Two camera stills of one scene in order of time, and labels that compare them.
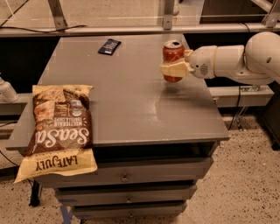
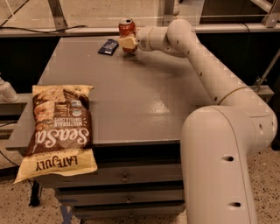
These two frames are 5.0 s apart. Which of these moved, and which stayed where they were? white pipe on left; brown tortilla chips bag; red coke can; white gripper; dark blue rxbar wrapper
Moved: white gripper; red coke can
Stayed: dark blue rxbar wrapper; brown tortilla chips bag; white pipe on left
